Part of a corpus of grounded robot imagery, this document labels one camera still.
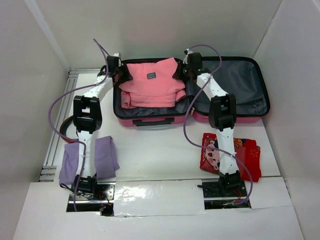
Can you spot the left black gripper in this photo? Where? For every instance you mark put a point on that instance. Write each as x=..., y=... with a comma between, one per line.
x=127, y=76

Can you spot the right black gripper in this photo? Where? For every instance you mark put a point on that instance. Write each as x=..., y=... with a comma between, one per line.
x=182, y=70

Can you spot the pink sweater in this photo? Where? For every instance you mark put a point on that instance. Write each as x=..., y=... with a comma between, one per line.
x=152, y=85

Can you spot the red and black headphones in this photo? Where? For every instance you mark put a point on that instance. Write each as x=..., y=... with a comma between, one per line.
x=64, y=127

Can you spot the purple garment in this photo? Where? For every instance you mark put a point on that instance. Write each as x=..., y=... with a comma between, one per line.
x=105, y=160

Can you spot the red cartoon print garment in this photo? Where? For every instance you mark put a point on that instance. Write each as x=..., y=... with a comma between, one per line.
x=246, y=150

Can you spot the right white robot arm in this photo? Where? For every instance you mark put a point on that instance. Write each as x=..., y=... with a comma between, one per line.
x=222, y=116

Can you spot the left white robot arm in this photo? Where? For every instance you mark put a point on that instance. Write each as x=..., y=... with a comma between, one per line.
x=87, y=119

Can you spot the pink hard-shell suitcase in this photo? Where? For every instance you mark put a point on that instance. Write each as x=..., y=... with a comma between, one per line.
x=236, y=75

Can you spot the white glossy cover sheet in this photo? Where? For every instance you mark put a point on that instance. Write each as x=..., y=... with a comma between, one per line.
x=158, y=198

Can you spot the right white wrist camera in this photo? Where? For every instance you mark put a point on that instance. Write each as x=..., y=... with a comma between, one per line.
x=187, y=52

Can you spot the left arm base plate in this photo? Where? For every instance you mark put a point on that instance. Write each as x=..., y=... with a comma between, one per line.
x=104, y=195

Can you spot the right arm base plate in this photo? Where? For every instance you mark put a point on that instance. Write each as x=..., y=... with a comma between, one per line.
x=211, y=190

